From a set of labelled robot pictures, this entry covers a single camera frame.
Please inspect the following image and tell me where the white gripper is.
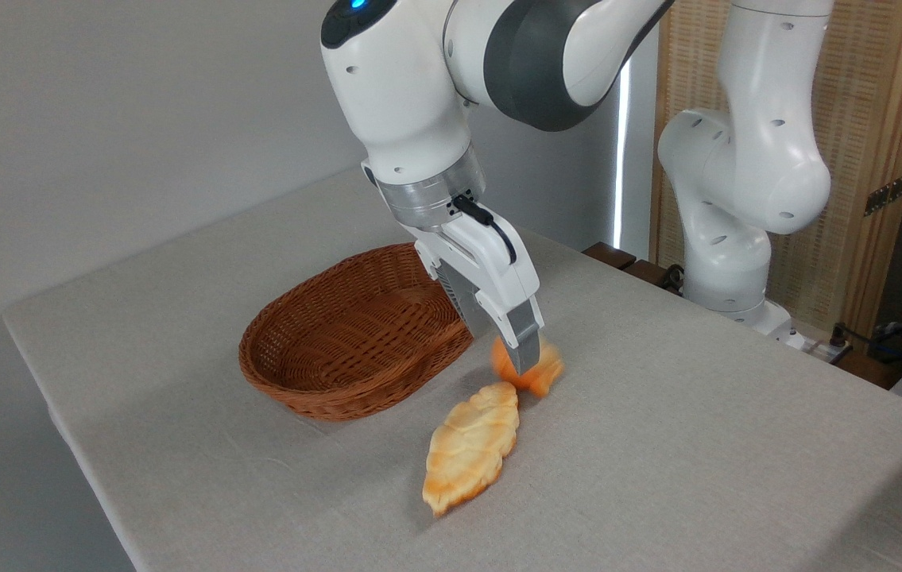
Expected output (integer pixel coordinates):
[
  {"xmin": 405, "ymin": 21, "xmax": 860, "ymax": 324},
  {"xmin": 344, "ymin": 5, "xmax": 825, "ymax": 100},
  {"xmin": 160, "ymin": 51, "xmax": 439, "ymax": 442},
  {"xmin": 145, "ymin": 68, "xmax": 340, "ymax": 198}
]
[{"xmin": 414, "ymin": 211, "xmax": 545, "ymax": 377}]

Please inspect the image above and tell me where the small round bread roll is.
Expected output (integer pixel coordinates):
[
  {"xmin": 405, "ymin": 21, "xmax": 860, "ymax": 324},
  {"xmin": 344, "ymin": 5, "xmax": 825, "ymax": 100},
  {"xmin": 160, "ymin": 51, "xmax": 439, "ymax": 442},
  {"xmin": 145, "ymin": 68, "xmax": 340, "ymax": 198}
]
[{"xmin": 491, "ymin": 334, "xmax": 566, "ymax": 399}]

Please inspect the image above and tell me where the long flat braided bread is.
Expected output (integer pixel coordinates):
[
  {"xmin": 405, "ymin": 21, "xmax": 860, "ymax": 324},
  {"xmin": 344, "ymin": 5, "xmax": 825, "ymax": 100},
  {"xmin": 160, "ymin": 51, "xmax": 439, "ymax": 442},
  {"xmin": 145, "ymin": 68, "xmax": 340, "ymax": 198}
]
[{"xmin": 421, "ymin": 381, "xmax": 521, "ymax": 518}]

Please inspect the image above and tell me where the dark wooden slatted bench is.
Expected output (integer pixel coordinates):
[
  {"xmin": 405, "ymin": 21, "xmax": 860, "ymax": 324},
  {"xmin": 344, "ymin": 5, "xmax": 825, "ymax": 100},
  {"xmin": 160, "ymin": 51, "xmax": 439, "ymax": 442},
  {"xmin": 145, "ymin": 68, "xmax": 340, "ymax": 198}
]
[{"xmin": 582, "ymin": 242, "xmax": 685, "ymax": 296}]

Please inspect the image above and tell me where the brown wicker basket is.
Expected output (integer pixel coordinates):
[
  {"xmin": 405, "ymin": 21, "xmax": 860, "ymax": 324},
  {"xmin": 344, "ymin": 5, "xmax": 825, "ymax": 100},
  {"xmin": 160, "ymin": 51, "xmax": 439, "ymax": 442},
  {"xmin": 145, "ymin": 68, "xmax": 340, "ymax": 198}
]
[{"xmin": 238, "ymin": 242, "xmax": 474, "ymax": 423}]

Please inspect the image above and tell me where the grey tablecloth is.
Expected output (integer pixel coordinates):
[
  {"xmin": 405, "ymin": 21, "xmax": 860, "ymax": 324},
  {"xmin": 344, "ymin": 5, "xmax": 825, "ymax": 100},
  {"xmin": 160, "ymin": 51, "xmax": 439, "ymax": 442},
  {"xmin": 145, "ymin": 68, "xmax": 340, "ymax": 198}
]
[{"xmin": 2, "ymin": 167, "xmax": 902, "ymax": 572}]

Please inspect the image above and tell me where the white power strip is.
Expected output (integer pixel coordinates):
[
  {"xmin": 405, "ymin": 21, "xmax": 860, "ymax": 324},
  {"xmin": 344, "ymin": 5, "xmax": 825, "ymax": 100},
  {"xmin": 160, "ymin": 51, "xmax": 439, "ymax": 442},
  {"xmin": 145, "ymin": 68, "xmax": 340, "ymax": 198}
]
[{"xmin": 783, "ymin": 329, "xmax": 854, "ymax": 365}]

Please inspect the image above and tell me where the dark metal screen hinge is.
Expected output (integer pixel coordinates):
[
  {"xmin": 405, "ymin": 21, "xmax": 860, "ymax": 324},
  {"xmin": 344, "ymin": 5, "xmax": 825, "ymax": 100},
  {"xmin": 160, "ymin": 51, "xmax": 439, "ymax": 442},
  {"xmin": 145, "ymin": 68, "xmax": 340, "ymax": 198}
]
[{"xmin": 863, "ymin": 170, "xmax": 902, "ymax": 218}]

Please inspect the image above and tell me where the wooden rattan folding screen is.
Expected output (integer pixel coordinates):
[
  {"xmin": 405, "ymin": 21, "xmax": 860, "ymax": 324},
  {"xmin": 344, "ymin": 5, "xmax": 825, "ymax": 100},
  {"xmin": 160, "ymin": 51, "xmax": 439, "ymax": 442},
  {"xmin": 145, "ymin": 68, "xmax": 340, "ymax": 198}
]
[{"xmin": 649, "ymin": 0, "xmax": 902, "ymax": 344}]

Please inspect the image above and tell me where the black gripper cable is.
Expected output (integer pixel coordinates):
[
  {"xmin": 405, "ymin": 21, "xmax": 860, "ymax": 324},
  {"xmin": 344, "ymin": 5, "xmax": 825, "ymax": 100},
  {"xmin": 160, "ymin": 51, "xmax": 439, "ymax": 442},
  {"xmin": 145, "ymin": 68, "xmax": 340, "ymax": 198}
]
[{"xmin": 451, "ymin": 194, "xmax": 518, "ymax": 266}]

